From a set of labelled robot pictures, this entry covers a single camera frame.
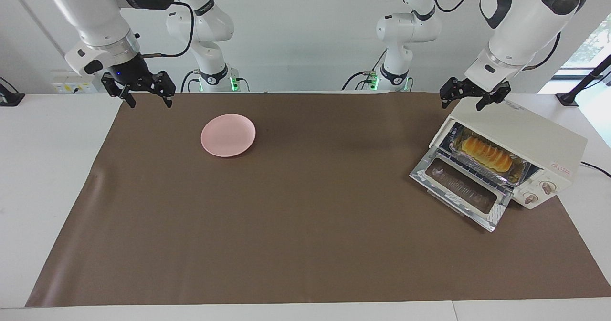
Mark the cream toaster oven body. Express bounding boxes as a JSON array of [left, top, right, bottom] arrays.
[[430, 97, 589, 210]]

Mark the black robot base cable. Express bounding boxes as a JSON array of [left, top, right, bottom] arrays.
[[342, 49, 387, 91], [180, 70, 198, 93]]

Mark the black angled stand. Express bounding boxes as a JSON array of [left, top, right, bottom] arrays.
[[556, 54, 611, 107]]

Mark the metal wire oven rack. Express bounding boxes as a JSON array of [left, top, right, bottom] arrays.
[[437, 148, 512, 188]]

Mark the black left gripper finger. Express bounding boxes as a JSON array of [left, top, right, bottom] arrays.
[[476, 83, 511, 112], [439, 77, 460, 109]]

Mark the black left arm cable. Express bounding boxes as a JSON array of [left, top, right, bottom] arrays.
[[427, 0, 562, 71]]

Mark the brown table mat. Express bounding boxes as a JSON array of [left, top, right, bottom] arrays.
[[25, 92, 611, 307]]

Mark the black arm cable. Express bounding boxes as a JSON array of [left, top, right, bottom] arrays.
[[141, 1, 195, 58], [427, 0, 562, 71]]

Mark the pink round plate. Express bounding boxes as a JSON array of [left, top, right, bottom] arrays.
[[200, 114, 257, 158]]

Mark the bright window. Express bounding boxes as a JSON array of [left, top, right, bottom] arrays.
[[556, 13, 611, 147]]

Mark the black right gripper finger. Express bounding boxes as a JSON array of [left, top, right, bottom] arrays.
[[153, 71, 176, 108], [102, 72, 137, 108]]

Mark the black desk clamp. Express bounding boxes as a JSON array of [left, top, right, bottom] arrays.
[[0, 77, 25, 107]]

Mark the glass oven door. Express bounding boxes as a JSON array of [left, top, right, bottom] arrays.
[[410, 147, 514, 232]]

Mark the golden ridged bread loaf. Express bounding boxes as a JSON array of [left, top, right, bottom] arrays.
[[461, 136, 514, 173]]

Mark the white wall power socket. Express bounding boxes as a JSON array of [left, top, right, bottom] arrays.
[[52, 71, 98, 94]]

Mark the black oven power cord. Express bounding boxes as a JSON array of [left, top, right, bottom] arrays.
[[580, 161, 611, 178]]

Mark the aluminium foil tray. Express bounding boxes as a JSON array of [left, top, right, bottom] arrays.
[[449, 125, 533, 184]]

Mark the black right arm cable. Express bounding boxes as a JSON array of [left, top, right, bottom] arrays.
[[141, 1, 195, 58]]

